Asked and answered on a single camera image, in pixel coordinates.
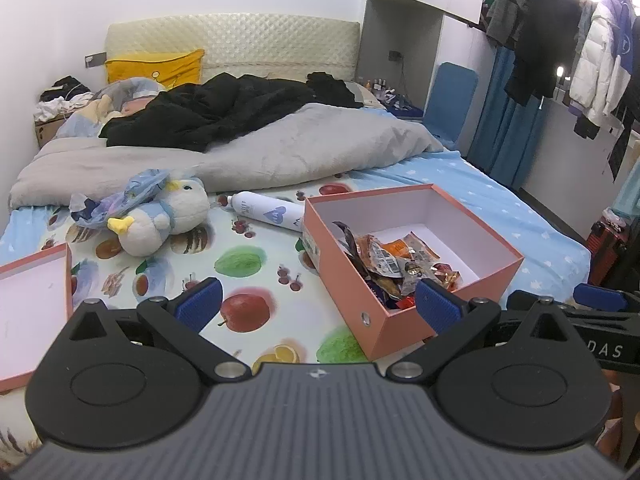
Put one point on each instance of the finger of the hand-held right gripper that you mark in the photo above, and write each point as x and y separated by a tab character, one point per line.
600	297

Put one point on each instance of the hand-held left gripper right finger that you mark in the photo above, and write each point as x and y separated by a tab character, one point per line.
440	305

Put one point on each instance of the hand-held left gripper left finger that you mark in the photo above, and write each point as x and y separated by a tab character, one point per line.
200	302

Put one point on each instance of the pile of snack packets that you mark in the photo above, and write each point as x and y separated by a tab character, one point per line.
395	260

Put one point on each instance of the pink cardboard box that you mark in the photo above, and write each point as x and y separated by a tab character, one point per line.
345	255

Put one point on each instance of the red suitcase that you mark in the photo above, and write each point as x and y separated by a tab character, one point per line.
612	250

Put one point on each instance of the fruit print bed mat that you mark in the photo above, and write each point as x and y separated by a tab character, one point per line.
250	260

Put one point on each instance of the white blue plush penguin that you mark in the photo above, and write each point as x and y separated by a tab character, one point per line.
165	210

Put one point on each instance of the white bottle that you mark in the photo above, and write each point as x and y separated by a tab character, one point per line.
265	210

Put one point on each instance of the pink box lid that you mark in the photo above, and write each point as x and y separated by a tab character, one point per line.
30	320

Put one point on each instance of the blue curtain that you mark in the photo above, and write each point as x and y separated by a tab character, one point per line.
505	130

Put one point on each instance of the black clothing heap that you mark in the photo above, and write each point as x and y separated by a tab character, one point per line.
210	110

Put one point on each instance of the grey blanket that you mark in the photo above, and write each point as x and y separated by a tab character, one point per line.
325	145

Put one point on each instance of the blue tray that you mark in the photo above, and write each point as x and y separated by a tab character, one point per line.
402	107

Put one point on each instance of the blue chair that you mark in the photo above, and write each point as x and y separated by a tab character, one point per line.
450	100

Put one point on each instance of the light blue patterned quilt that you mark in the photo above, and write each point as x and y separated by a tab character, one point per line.
85	117

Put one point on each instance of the white hanging puffer jacket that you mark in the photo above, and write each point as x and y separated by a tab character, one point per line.
600	75

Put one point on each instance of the row of small bottles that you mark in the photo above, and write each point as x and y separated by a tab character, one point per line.
380	87

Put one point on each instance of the brown cardboard box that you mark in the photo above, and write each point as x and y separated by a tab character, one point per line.
47	132

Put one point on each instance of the yellow pillow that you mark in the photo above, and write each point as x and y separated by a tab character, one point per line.
155	70

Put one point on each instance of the small black garment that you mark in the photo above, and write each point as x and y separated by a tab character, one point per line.
332	90

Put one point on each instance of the heap of clothes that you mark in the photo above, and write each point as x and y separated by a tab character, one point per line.
62	97

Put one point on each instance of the black hanging jacket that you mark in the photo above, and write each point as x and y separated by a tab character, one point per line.
545	35

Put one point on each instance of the cream quilted headboard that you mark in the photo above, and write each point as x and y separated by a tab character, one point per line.
275	40

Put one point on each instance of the grey hanging jacket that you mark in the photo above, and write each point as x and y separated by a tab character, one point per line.
507	5

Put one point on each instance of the black wall socket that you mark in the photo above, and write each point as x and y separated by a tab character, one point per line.
395	55

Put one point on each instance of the grey wall plate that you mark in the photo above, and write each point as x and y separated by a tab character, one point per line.
95	60

